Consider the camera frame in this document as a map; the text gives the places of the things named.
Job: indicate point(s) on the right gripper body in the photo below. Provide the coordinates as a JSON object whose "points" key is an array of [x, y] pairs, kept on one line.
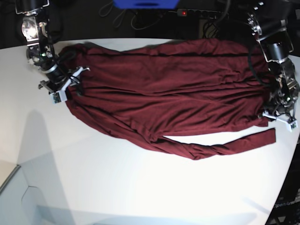
{"points": [[59, 79]]}

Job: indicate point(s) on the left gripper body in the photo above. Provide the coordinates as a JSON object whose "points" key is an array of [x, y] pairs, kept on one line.
{"points": [[282, 111]]}

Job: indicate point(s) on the dark red t-shirt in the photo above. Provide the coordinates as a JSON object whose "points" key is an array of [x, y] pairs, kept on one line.
{"points": [[150, 94]]}

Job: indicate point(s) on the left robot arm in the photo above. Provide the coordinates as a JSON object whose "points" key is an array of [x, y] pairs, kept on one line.
{"points": [[268, 21]]}

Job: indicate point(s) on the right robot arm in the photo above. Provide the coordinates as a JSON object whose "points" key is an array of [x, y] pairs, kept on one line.
{"points": [[41, 54]]}

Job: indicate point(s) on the blue box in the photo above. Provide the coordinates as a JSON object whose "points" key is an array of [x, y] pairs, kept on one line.
{"points": [[145, 4]]}

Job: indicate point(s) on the black power strip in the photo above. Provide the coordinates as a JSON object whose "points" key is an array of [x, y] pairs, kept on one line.
{"points": [[202, 14]]}

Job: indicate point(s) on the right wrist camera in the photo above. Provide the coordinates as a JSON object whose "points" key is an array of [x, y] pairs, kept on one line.
{"points": [[58, 97]]}

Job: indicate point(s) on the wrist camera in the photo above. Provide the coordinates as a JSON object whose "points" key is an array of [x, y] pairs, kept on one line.
{"points": [[291, 125], [58, 97]]}

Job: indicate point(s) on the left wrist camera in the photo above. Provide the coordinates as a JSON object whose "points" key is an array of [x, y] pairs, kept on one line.
{"points": [[291, 125]]}

